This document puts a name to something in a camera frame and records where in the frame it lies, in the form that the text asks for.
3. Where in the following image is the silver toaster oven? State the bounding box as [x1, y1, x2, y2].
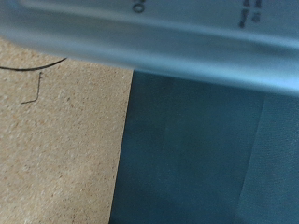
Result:
[0, 0, 299, 98]

